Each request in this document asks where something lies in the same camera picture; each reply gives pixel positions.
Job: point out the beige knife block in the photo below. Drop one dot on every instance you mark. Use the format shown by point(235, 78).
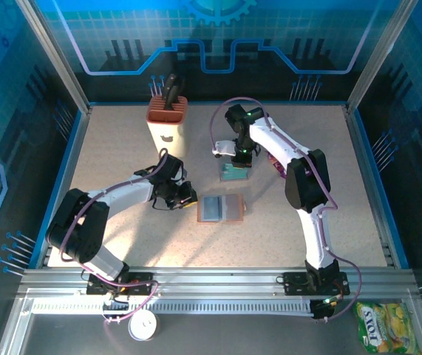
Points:
point(168, 137)

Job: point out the aluminium frame post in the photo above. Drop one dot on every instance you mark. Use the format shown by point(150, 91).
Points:
point(56, 55)
point(380, 55)

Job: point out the black controller box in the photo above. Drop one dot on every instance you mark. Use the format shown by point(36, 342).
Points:
point(325, 310)

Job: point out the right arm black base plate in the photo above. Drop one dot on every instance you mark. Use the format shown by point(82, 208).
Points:
point(293, 284)

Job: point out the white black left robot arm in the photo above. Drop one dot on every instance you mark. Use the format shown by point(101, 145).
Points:
point(122, 194)

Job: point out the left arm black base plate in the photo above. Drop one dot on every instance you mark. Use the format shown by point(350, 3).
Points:
point(140, 290)

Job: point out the aluminium side rail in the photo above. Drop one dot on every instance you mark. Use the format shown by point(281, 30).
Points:
point(373, 185)
point(68, 177)

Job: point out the yellow green candy bag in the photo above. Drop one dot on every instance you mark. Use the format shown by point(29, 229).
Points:
point(388, 329)

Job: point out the white round lid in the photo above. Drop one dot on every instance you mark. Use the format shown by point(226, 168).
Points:
point(143, 325)

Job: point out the long aluminium mounting rail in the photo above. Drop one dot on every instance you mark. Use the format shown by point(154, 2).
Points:
point(214, 281)

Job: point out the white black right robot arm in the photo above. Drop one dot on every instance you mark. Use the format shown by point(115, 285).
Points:
point(281, 144)

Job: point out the grey-blue credit card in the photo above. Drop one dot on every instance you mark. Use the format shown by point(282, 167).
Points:
point(212, 208)

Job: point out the purple candy bag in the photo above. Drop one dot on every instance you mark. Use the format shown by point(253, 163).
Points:
point(277, 164)

